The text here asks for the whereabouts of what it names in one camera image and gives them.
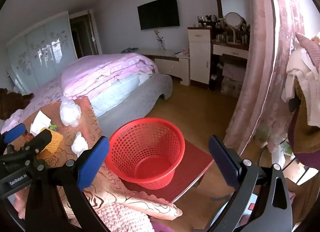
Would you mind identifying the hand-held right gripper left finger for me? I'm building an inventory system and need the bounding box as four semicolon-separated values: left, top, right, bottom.
25;136;110;232

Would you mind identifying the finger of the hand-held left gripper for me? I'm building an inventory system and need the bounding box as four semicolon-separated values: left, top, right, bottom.
11;129;53;163
0;123;27;147

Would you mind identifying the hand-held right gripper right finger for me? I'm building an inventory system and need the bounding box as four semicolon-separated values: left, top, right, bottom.
207;135;293;232

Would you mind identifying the yellow foam fruit net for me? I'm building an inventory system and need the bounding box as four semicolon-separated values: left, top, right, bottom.
37;127;63;154

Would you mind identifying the white paper sheet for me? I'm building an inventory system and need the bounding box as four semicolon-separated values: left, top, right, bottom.
29;110;52;134

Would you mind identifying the white tissue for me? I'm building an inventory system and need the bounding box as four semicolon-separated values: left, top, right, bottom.
71;132;88;158

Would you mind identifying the white plastic bag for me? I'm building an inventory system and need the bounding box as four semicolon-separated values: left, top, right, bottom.
59;95;82;126

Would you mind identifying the red plastic basket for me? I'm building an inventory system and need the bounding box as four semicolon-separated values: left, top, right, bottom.
105;117;186;190

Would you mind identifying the red stool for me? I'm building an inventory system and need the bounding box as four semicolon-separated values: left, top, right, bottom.
122;139;214;204

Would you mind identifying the brown plush toy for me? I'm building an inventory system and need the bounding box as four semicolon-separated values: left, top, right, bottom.
0;88;35;120

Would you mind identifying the orange rose-patterned blanket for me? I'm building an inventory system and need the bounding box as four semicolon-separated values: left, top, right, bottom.
10;95;183;232

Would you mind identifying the pink floral bedsheet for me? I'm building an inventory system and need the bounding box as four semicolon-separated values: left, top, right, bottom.
0;77;65;135

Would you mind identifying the light blue folded quilt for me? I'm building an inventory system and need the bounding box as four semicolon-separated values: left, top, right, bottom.
89;73;150;117

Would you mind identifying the patterned storage box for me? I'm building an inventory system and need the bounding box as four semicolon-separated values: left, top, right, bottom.
221;77;244;97

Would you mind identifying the grey upholstered bed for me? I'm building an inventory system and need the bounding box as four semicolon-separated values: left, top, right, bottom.
0;52;173;142

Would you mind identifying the white floral glass wardrobe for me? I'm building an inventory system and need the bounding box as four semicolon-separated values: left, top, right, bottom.
5;11;77;92

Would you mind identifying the mustard brown garment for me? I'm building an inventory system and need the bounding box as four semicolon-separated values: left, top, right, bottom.
287;79;320;155

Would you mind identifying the pink cushioned stool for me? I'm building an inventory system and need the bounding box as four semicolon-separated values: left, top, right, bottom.
222;63;247;82

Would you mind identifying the pink folded duvet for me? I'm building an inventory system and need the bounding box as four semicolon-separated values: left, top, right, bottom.
61;52;159;97

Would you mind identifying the pink floral curtain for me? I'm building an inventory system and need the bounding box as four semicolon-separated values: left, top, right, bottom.
224;0;304;157

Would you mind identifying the low cream television cabinet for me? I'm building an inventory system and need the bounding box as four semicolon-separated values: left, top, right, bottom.
136;48;191;86

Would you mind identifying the tall cream cabinet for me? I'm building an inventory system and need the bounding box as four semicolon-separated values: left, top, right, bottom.
187;27;213;85

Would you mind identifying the dark wood vanity desk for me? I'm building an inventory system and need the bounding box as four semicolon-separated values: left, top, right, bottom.
211;39;250;97

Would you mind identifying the dark wooden door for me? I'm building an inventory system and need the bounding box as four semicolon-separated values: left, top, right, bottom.
69;12;102;58

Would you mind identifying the white hanging garment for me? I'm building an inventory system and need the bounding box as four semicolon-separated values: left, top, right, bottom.
281;48;320;127

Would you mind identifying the pink flower in vase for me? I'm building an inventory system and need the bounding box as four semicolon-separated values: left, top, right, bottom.
154;30;166;50

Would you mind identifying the row of cosmetic bottles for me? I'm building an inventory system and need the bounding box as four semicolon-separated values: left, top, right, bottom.
197;15;250;43

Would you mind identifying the round white standing mirror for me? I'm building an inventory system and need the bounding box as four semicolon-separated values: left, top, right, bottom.
224;12;243;45

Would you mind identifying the pink knitted cloth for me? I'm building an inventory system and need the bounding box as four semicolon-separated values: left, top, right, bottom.
296;33;320;68

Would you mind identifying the black wall television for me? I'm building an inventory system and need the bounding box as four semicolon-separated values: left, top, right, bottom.
137;0;180;31

